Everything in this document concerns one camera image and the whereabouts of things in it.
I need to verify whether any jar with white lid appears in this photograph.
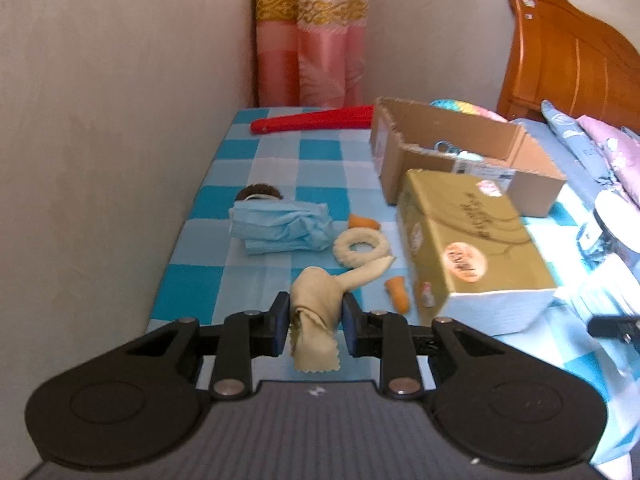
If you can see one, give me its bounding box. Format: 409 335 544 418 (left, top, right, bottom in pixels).
575 189 640 272

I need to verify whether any gold box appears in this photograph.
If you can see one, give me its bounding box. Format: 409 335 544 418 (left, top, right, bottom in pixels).
396 169 558 336

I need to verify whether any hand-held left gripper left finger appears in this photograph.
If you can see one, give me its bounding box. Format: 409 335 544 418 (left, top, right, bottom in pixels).
124 292 292 401

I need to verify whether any pink curtain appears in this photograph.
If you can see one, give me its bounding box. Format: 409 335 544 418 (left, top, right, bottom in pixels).
255 0 371 109

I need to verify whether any pink floral pillow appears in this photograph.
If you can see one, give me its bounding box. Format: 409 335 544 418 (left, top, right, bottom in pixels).
576 115 640 211

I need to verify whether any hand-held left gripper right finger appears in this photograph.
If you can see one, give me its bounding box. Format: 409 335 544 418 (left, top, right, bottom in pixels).
341 293 507 401

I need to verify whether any grey floral pillow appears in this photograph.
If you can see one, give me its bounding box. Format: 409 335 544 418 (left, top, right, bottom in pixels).
541 100 640 201

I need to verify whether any white ring toy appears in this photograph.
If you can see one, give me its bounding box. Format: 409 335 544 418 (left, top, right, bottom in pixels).
333 229 392 268

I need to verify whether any blue face mask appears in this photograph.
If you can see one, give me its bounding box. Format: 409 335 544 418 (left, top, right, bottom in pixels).
229 199 335 257

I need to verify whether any wooden headboard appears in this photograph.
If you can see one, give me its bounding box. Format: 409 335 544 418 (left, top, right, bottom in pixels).
496 0 640 137

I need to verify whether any beige cloth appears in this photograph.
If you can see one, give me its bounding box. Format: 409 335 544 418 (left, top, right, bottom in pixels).
289 254 397 374

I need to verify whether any rainbow pop toy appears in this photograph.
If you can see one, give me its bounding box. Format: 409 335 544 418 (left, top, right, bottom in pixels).
430 99 509 122

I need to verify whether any blue checkered bed sheet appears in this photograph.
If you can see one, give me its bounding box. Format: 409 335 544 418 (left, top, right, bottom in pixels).
145 105 640 467

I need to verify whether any brown cardboard box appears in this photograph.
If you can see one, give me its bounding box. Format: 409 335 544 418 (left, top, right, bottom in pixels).
369 97 568 218

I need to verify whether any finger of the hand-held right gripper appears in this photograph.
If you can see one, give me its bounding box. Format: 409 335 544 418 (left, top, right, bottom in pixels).
587 314 640 345

